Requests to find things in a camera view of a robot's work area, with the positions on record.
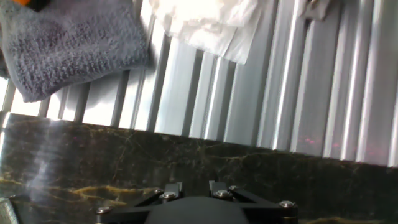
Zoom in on grey towel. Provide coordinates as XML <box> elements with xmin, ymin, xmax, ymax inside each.
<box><xmin>0</xmin><ymin>0</ymin><xmax>156</xmax><ymax>103</ymax></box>

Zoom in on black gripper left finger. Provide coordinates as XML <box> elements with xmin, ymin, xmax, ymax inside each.
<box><xmin>95</xmin><ymin>182</ymin><xmax>183</xmax><ymax>224</ymax></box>

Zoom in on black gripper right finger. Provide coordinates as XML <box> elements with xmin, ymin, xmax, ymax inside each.
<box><xmin>208</xmin><ymin>180</ymin><xmax>299</xmax><ymax>220</ymax></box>

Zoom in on crumpled white tissue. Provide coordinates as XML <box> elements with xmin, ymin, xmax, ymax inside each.
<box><xmin>149</xmin><ymin>0</ymin><xmax>266</xmax><ymax>65</ymax></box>

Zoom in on black marble pattern mat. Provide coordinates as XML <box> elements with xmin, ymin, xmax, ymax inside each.
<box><xmin>0</xmin><ymin>112</ymin><xmax>398</xmax><ymax>224</ymax></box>

